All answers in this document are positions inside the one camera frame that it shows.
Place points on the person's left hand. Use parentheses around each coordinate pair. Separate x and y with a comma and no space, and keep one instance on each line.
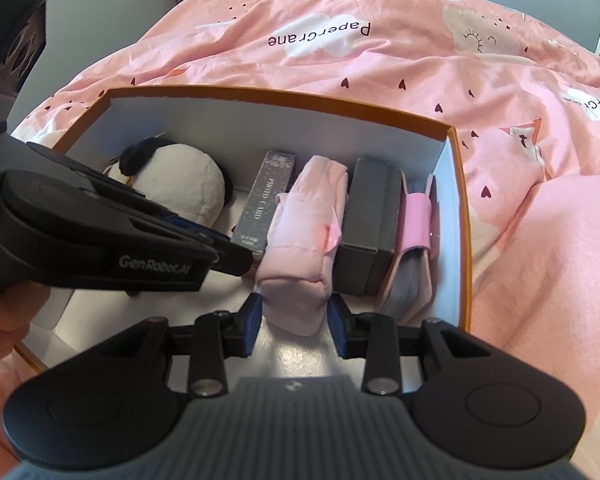
(7,320)

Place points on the orange cardboard box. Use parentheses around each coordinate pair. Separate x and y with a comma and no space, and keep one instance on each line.
(280,120)

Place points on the pink card holder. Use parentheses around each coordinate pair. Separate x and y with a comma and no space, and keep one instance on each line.
(414,265)

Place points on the dark grey box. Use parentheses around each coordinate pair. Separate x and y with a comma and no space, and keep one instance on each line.
(370,220)

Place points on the pink printed blanket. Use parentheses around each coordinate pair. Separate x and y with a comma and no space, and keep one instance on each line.
(530,185)

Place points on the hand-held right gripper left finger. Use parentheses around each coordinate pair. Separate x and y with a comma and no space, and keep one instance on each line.
(250,321)

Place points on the white round plush toy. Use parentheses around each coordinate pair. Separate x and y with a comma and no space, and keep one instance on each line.
(185,180)

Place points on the pink fabric pouch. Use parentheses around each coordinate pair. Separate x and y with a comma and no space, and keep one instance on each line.
(300,240)

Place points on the dark speckled long box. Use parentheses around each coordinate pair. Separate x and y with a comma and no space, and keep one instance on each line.
(262,200)

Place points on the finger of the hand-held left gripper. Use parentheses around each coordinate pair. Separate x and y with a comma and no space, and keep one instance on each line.
(120,187)
(230,257)

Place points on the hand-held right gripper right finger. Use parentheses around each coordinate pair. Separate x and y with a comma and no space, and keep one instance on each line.
(336,326)

